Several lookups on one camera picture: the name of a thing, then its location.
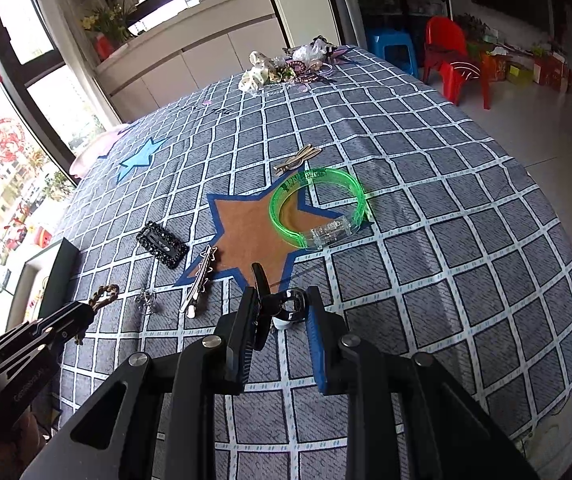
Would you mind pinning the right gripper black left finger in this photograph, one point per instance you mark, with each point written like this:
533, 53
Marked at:
240, 342

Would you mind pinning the silver spiked hair clip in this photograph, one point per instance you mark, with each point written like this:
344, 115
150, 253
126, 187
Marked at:
204, 269

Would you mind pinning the beige rabbit-ear hair clip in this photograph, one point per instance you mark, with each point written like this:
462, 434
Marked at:
298, 159

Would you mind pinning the white low cabinet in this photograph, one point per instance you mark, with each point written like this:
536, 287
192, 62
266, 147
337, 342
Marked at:
201, 45

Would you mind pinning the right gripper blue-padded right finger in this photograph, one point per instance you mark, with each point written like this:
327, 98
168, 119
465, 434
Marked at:
324, 331

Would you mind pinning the pile of hair accessories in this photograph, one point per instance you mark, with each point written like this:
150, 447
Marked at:
315, 61

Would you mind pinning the yellow flowers in red pot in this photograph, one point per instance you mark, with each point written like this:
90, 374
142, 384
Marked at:
107, 25

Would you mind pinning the green transparent bangle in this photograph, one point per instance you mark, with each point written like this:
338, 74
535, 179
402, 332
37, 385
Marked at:
339, 227

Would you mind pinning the red plastic chair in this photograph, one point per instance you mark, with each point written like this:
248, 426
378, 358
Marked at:
446, 52

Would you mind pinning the black claw hair clip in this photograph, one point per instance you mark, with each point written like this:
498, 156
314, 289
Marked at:
288, 306

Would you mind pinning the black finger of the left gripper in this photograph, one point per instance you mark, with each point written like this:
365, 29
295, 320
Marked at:
66, 323

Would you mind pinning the blue plastic stool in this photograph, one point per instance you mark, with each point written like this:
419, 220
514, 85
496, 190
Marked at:
395, 47

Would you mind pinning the grey checked bedspread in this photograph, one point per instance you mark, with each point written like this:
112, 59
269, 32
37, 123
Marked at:
414, 224

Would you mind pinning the black lace rectangular barrette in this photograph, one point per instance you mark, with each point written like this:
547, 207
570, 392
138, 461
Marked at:
163, 245

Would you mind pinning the small silver brooch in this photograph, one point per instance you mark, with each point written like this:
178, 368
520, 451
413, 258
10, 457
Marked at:
146, 301

